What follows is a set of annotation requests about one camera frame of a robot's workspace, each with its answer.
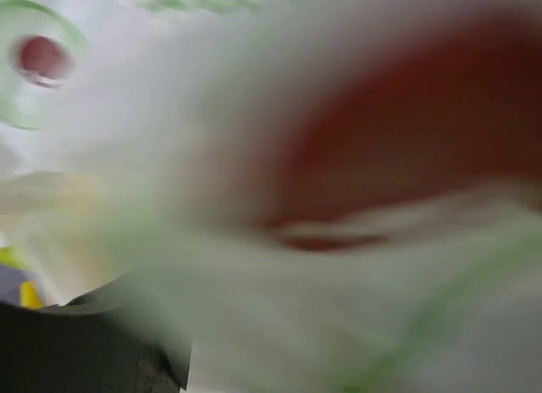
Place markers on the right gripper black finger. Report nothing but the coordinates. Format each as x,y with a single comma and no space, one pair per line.
84,347

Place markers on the yellow fake banana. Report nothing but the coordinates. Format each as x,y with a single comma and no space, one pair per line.
29,296

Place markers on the light green plastic bag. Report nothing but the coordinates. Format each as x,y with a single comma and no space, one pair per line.
159,159

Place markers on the dark red fake fruit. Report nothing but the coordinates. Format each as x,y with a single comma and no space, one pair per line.
459,111

